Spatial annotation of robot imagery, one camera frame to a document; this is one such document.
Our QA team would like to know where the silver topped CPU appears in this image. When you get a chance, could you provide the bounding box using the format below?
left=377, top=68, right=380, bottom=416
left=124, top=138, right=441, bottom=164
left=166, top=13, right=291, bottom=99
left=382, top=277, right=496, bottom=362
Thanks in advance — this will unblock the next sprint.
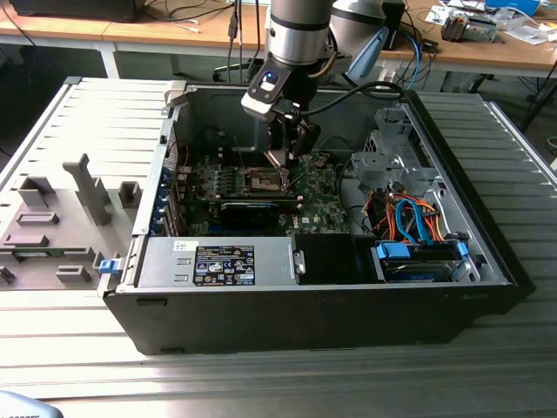
left=265, top=147, right=292, bottom=172

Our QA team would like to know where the CPU socket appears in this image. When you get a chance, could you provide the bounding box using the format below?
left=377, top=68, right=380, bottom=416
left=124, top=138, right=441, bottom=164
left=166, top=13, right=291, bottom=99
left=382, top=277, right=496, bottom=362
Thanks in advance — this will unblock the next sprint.
left=245, top=167, right=291, bottom=195

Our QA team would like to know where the thin metal locking lever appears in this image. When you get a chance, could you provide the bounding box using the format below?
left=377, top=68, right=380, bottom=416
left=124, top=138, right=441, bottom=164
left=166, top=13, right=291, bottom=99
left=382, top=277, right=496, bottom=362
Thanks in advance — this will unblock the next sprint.
left=233, top=136, right=246, bottom=174

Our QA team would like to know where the CPU cooler with fan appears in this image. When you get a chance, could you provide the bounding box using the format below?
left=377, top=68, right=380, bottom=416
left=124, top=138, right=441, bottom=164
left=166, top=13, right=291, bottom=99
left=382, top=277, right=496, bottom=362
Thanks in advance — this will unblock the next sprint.
left=441, top=10, right=471, bottom=43

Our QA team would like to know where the green motherboard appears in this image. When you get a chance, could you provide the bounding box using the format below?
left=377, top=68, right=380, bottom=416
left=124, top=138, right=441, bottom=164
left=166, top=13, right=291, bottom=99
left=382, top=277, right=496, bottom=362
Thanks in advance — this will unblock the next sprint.
left=176, top=150, right=352, bottom=239

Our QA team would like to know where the silver metal drive cage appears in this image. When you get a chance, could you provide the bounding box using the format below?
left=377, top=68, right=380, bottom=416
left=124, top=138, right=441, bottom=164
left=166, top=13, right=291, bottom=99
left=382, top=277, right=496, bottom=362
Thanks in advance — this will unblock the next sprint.
left=350, top=106, right=440, bottom=197

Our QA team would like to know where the black graphics card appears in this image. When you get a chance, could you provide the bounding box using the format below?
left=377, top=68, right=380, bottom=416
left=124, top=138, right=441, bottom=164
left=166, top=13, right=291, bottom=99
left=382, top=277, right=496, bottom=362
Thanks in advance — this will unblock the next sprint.
left=219, top=199, right=282, bottom=230

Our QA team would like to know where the black fan shroud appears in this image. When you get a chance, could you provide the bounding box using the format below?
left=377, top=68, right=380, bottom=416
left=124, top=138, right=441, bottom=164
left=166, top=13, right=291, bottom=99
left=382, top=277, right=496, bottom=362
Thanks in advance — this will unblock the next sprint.
left=299, top=233, right=356, bottom=287

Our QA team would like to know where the hard disk in blue carrier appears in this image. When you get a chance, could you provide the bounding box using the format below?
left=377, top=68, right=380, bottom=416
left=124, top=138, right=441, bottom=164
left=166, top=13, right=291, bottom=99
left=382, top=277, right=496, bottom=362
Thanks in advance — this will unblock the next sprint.
left=373, top=241, right=471, bottom=284

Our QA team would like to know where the grey power supply unit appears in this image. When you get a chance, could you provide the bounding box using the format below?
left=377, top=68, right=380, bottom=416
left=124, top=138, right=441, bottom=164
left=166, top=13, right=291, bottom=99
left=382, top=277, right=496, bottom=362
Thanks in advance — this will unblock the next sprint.
left=138, top=237, right=301, bottom=288

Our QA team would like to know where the wooden desk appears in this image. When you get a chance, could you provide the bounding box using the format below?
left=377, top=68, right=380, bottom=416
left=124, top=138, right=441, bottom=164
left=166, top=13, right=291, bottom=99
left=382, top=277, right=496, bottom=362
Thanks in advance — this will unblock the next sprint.
left=382, top=0, right=557, bottom=127
left=0, top=6, right=271, bottom=79

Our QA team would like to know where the grey metal drive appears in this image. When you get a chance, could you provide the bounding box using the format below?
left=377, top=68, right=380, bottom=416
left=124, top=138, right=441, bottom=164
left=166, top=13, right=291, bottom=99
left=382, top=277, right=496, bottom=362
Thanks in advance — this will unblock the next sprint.
left=467, top=15, right=500, bottom=44

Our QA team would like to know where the grey parts rack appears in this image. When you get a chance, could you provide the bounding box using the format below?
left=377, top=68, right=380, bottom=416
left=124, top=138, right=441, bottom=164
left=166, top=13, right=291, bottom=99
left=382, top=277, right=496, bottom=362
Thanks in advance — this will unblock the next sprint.
left=0, top=152, right=144, bottom=291

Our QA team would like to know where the clear plastic bag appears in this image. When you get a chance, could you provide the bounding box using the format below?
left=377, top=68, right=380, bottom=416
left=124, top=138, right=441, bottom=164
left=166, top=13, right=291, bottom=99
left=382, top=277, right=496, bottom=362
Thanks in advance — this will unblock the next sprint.
left=495, top=8, right=557, bottom=44

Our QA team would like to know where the blue box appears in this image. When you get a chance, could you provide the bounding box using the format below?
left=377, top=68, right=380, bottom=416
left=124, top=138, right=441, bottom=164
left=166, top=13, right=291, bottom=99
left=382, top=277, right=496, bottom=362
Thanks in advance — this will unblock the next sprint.
left=486, top=0, right=540, bottom=13

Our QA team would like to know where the black box on desk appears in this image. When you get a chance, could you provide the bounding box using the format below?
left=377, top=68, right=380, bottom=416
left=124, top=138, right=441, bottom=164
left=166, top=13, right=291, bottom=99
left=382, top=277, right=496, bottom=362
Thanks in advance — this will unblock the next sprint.
left=8, top=0, right=138, bottom=23

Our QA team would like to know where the grey rounded device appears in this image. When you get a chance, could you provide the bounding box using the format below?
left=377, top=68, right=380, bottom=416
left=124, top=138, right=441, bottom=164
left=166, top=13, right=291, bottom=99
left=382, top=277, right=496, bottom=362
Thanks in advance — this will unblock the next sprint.
left=0, top=390, right=57, bottom=418

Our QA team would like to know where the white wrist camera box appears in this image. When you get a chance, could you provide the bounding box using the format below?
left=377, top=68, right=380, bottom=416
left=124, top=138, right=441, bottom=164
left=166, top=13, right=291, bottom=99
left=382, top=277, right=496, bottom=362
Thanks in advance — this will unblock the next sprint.
left=241, top=69, right=292, bottom=118

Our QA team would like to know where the black camera cable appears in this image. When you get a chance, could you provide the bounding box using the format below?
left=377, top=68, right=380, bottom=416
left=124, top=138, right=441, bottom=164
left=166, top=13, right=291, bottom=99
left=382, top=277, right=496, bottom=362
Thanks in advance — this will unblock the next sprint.
left=299, top=81, right=406, bottom=118

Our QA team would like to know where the red and black wire bundle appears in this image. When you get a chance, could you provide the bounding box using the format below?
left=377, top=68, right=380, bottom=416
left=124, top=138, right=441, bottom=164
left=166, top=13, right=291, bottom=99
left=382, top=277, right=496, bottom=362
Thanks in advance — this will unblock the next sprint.
left=365, top=189, right=395, bottom=239

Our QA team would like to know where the blue SATA wire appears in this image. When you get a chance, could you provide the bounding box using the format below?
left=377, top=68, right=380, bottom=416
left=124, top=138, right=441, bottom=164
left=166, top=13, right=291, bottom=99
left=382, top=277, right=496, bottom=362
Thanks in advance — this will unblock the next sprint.
left=393, top=195, right=430, bottom=245

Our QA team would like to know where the orange SATA wire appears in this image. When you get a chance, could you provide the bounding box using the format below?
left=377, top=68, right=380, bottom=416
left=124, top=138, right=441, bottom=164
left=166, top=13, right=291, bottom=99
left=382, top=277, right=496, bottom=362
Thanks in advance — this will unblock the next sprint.
left=417, top=198, right=447, bottom=243

